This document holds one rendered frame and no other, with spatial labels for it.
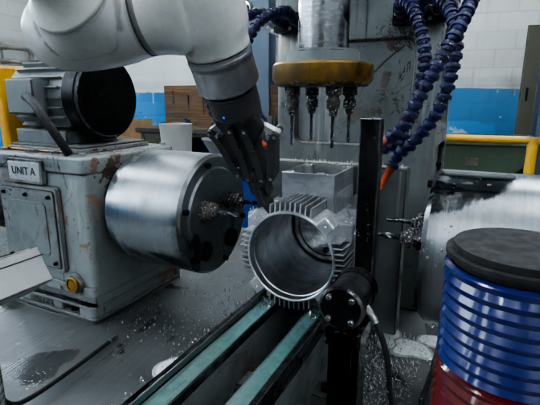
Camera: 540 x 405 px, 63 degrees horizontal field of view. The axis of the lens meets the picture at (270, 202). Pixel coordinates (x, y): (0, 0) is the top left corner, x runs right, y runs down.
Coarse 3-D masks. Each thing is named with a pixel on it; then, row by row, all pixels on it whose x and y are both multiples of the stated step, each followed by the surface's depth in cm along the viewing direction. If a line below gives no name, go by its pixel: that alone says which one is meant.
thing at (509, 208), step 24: (432, 192) 64; (456, 192) 63; (480, 192) 62; (504, 192) 61; (528, 192) 60; (432, 216) 62; (456, 216) 61; (480, 216) 60; (504, 216) 58; (528, 216) 57; (408, 240) 68; (432, 240) 61; (432, 264) 61; (432, 288) 62; (432, 312) 65
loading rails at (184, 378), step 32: (224, 320) 71; (256, 320) 73; (288, 320) 85; (320, 320) 71; (192, 352) 62; (224, 352) 64; (256, 352) 74; (288, 352) 63; (320, 352) 71; (160, 384) 56; (192, 384) 57; (224, 384) 65; (256, 384) 56; (288, 384) 60; (320, 384) 72
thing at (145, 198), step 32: (128, 160) 94; (160, 160) 88; (192, 160) 86; (224, 160) 92; (128, 192) 86; (160, 192) 83; (192, 192) 83; (224, 192) 93; (128, 224) 86; (160, 224) 82; (192, 224) 83; (224, 224) 94; (160, 256) 87; (192, 256) 85; (224, 256) 96
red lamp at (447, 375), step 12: (444, 372) 19; (444, 384) 19; (456, 384) 18; (468, 384) 18; (432, 396) 20; (444, 396) 19; (456, 396) 18; (468, 396) 18; (480, 396) 17; (492, 396) 17
